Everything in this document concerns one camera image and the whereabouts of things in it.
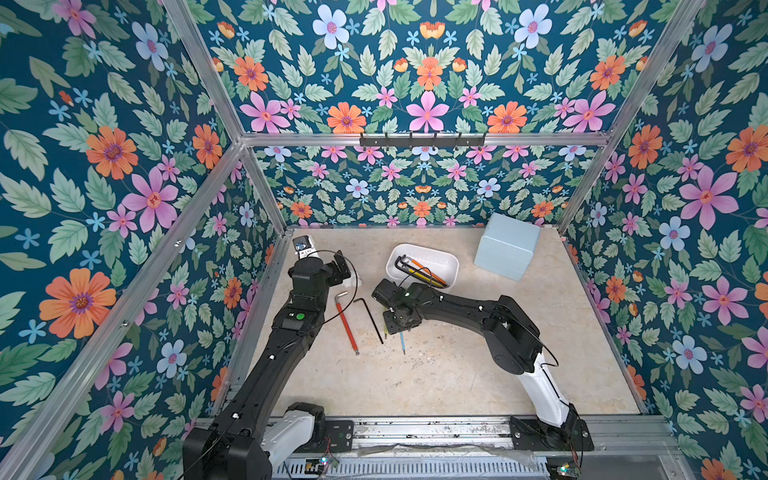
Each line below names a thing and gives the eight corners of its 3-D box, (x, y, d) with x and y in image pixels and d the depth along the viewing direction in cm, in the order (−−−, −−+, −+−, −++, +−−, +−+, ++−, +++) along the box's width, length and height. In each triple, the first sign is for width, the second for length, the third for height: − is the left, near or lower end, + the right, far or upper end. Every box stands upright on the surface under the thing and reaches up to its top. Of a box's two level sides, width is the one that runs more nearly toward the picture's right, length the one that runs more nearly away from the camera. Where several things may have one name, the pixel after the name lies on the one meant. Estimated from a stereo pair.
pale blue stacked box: (471, 272, 108) (479, 244, 96) (482, 242, 118) (491, 212, 105) (520, 288, 104) (535, 260, 91) (527, 255, 113) (542, 226, 101)
